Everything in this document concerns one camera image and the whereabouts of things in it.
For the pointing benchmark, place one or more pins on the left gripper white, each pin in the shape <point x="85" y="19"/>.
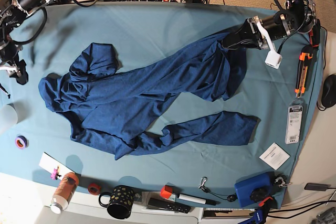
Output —
<point x="253" y="35"/>

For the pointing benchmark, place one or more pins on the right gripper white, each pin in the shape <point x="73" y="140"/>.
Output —
<point x="18" y="68"/>

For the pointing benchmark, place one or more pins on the dark blue t-shirt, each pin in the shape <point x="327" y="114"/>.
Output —
<point x="111" y="111"/>

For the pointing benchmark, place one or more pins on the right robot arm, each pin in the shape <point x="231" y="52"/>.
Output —
<point x="12" y="17"/>

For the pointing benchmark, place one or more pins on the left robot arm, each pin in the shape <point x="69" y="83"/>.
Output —
<point x="297" y="16"/>

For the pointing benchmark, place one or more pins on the translucent plastic cup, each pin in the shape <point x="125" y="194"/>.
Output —
<point x="8" y="117"/>

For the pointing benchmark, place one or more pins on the orange black utility knife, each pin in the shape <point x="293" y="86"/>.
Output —
<point x="304" y="62"/>

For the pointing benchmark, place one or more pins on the purple tape roll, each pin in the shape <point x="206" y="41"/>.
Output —
<point x="21" y="142"/>

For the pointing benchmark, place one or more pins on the packaged bit set blister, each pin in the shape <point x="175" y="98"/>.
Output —
<point x="294" y="120"/>

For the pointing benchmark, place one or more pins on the white paper card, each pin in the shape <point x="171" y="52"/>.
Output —
<point x="48" y="163"/>

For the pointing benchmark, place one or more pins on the black computer mouse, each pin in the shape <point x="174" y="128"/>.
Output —
<point x="328" y="98"/>

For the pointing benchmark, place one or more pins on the pink small clip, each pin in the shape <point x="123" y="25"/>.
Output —
<point x="55" y="175"/>

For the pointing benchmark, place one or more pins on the white square paper leaflet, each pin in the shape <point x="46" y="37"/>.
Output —
<point x="274" y="156"/>

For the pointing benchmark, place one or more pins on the orange plastic bottle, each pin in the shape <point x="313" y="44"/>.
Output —
<point x="64" y="193"/>

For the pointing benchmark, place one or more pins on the red tape roll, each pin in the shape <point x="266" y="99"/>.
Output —
<point x="94" y="189"/>

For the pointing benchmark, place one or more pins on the blue plastic case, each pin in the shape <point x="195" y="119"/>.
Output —
<point x="255" y="189"/>

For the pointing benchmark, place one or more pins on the black mug gold pattern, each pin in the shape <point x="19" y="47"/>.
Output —
<point x="120" y="202"/>

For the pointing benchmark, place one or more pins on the black power adapter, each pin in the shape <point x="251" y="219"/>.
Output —
<point x="316" y="187"/>

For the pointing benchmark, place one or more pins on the white black marker pen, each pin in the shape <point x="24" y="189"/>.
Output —
<point x="197" y="200"/>

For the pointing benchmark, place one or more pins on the red orange cube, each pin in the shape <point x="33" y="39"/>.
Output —
<point x="166" y="192"/>

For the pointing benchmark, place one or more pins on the blue orange clamp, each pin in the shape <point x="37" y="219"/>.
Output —
<point x="260" y="214"/>

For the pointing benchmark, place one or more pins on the black remote control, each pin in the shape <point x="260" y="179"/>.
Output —
<point x="169" y="205"/>

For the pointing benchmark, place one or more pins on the carabiner with black lanyard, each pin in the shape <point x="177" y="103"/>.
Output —
<point x="229" y="198"/>

